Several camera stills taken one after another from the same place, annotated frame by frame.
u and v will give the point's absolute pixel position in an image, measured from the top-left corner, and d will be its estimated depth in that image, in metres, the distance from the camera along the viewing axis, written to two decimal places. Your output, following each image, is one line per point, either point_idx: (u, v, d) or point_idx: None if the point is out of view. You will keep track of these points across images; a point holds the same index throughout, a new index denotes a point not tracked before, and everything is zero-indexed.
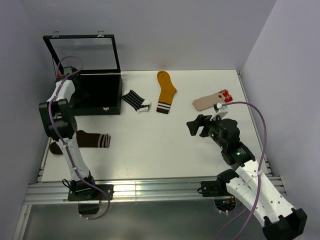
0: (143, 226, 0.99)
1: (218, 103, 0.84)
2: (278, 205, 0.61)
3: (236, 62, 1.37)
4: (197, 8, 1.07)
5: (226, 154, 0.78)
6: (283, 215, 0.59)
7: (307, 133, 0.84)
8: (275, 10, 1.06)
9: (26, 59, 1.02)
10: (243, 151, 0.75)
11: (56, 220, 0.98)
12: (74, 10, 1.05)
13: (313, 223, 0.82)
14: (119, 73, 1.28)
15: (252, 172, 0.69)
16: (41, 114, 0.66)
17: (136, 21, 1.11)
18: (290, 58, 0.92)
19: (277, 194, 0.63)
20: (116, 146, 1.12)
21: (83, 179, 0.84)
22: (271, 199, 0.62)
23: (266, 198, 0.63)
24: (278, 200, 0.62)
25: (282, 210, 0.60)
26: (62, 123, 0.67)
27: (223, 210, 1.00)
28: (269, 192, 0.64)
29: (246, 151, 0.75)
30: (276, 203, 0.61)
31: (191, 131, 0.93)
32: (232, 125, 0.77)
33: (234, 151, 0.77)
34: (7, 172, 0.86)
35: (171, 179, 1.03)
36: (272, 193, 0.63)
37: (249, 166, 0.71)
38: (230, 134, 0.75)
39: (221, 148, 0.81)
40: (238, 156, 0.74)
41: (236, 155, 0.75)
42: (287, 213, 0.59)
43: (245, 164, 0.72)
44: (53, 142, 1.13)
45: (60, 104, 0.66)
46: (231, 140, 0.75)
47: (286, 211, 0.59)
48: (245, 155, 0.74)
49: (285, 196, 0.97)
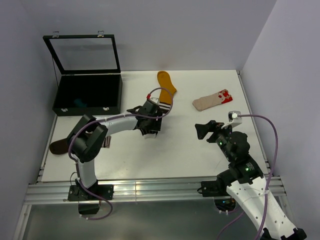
0: (143, 226, 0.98)
1: (233, 112, 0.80)
2: (281, 225, 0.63)
3: (235, 63, 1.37)
4: (197, 9, 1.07)
5: (233, 168, 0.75)
6: (285, 235, 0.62)
7: (306, 134, 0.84)
8: (275, 10, 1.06)
9: (26, 59, 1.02)
10: (252, 167, 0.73)
11: (56, 220, 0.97)
12: (74, 10, 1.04)
13: (311, 223, 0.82)
14: (119, 73, 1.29)
15: (259, 190, 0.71)
16: (81, 121, 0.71)
17: (136, 21, 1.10)
18: (290, 60, 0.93)
19: (281, 213, 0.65)
20: (116, 147, 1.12)
21: (86, 190, 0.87)
22: (275, 218, 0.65)
23: (270, 216, 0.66)
24: (281, 220, 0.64)
25: (285, 230, 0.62)
26: (82, 144, 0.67)
27: (224, 210, 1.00)
28: (273, 210, 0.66)
29: (254, 167, 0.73)
30: (280, 223, 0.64)
31: (199, 134, 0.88)
32: (243, 140, 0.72)
33: (243, 166, 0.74)
34: (7, 172, 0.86)
35: (171, 179, 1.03)
36: (276, 213, 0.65)
37: (256, 184, 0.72)
38: (239, 149, 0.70)
39: (228, 160, 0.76)
40: (246, 172, 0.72)
41: (244, 170, 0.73)
42: (289, 232, 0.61)
43: (253, 181, 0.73)
44: (52, 142, 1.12)
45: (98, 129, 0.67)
46: (240, 155, 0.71)
47: (289, 231, 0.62)
48: (253, 172, 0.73)
49: (285, 196, 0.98)
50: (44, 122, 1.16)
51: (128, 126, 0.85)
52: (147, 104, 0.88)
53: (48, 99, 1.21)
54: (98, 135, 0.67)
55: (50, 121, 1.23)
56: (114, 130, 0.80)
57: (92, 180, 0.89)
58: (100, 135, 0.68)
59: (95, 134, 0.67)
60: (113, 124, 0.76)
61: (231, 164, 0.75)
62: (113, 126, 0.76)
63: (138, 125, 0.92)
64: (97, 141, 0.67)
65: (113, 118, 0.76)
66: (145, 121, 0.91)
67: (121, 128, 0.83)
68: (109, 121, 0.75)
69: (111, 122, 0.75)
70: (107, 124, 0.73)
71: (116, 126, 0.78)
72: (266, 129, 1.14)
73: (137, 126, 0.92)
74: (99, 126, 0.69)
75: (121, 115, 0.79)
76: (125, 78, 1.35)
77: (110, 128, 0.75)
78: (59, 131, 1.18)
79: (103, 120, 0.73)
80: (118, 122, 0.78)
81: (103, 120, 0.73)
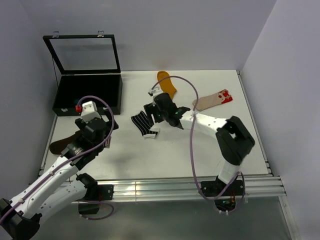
0: (143, 225, 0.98)
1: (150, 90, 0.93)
2: (214, 123, 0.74)
3: (235, 63, 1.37)
4: (196, 8, 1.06)
5: (170, 119, 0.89)
6: (219, 126, 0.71)
7: (305, 134, 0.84)
8: (275, 10, 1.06)
9: (26, 59, 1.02)
10: (180, 110, 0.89)
11: (56, 220, 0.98)
12: (73, 10, 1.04)
13: (313, 223, 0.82)
14: (119, 73, 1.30)
15: (189, 117, 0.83)
16: None
17: (136, 21, 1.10)
18: (290, 60, 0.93)
19: (211, 118, 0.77)
20: (116, 146, 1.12)
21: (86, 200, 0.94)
22: (208, 122, 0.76)
23: (206, 124, 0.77)
24: (213, 120, 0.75)
25: (218, 123, 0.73)
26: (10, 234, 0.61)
27: (223, 210, 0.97)
28: (206, 120, 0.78)
29: (181, 109, 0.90)
30: (213, 122, 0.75)
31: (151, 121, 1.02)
32: (163, 96, 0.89)
33: (173, 112, 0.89)
34: (6, 173, 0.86)
35: (170, 180, 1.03)
36: (208, 120, 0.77)
37: (187, 115, 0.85)
38: (164, 101, 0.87)
39: (165, 118, 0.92)
40: (178, 114, 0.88)
41: (176, 115, 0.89)
42: (222, 123, 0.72)
43: (184, 115, 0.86)
44: (52, 142, 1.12)
45: (13, 221, 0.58)
46: (168, 106, 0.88)
47: (221, 122, 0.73)
48: (182, 111, 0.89)
49: (285, 196, 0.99)
50: (44, 122, 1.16)
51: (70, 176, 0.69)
52: (86, 132, 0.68)
53: (47, 99, 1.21)
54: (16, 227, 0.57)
55: (50, 122, 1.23)
56: (53, 191, 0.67)
57: (82, 195, 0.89)
58: (18, 227, 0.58)
59: (14, 228, 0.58)
60: (37, 198, 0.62)
61: (167, 118, 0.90)
62: (40, 198, 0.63)
63: (86, 163, 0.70)
64: (19, 231, 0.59)
65: (32, 192, 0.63)
66: (89, 155, 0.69)
67: (60, 183, 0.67)
68: (27, 199, 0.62)
69: (31, 198, 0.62)
70: (24, 206, 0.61)
71: (49, 190, 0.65)
72: (266, 129, 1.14)
73: (81, 165, 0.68)
74: (15, 215, 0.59)
75: (47, 176, 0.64)
76: (125, 78, 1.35)
77: (36, 203, 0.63)
78: (59, 131, 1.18)
79: (19, 204, 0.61)
80: (45, 188, 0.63)
81: (18, 204, 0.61)
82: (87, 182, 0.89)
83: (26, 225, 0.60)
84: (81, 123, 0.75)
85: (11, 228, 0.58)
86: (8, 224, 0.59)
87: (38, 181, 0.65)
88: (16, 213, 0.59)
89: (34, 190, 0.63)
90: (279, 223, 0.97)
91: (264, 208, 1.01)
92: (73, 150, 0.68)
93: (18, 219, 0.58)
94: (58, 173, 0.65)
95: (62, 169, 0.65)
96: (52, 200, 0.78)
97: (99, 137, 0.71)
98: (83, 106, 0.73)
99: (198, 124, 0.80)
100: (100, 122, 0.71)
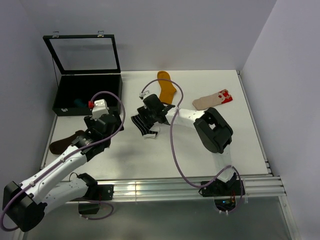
0: (143, 226, 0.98)
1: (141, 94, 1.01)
2: (194, 116, 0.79)
3: (236, 63, 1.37)
4: (196, 8, 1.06)
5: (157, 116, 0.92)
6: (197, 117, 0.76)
7: (304, 134, 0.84)
8: (275, 10, 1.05)
9: (26, 59, 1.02)
10: (165, 107, 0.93)
11: (56, 220, 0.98)
12: (73, 10, 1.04)
13: (313, 223, 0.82)
14: (119, 73, 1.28)
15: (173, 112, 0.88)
16: (5, 194, 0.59)
17: (136, 21, 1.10)
18: (289, 60, 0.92)
19: (191, 111, 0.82)
20: (116, 146, 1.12)
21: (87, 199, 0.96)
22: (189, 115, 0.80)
23: (186, 116, 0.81)
24: (193, 113, 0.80)
25: (197, 115, 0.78)
26: (15, 219, 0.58)
27: (223, 210, 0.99)
28: (187, 113, 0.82)
29: (167, 106, 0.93)
30: (193, 114, 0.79)
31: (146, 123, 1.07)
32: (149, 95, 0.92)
33: (160, 109, 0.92)
34: (6, 173, 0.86)
35: (170, 180, 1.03)
36: (189, 113, 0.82)
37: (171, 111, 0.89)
38: (150, 100, 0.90)
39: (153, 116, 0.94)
40: (163, 111, 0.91)
41: (162, 112, 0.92)
42: (201, 114, 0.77)
43: (169, 111, 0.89)
44: (52, 142, 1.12)
45: (24, 202, 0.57)
46: (154, 104, 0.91)
47: (199, 113, 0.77)
48: (168, 108, 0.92)
49: (285, 196, 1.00)
50: (44, 122, 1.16)
51: (78, 166, 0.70)
52: (98, 124, 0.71)
53: (47, 99, 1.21)
54: (27, 210, 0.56)
55: (50, 122, 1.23)
56: (60, 179, 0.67)
57: (82, 192, 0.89)
58: (28, 210, 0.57)
59: (22, 211, 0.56)
60: (47, 182, 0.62)
61: (155, 116, 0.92)
62: (50, 183, 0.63)
63: (93, 155, 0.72)
64: (28, 215, 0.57)
65: (43, 176, 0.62)
66: (98, 147, 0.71)
67: (68, 172, 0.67)
68: (38, 182, 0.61)
69: (41, 182, 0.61)
70: (35, 189, 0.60)
71: (58, 177, 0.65)
72: (266, 129, 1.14)
73: (90, 156, 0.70)
74: (25, 197, 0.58)
75: (59, 162, 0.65)
76: (125, 78, 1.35)
77: (46, 188, 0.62)
78: (59, 131, 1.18)
79: (29, 187, 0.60)
80: (55, 173, 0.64)
81: (28, 187, 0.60)
82: (87, 182, 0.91)
83: (35, 210, 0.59)
84: (90, 121, 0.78)
85: (19, 212, 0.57)
86: (16, 207, 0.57)
87: (48, 166, 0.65)
88: (27, 196, 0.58)
89: (45, 174, 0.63)
90: (279, 223, 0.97)
91: (264, 208, 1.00)
92: (83, 141, 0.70)
93: (29, 201, 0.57)
94: (69, 160, 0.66)
95: (73, 157, 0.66)
96: (56, 192, 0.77)
97: (109, 132, 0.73)
98: (95, 102, 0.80)
99: (180, 118, 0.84)
100: (110, 117, 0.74)
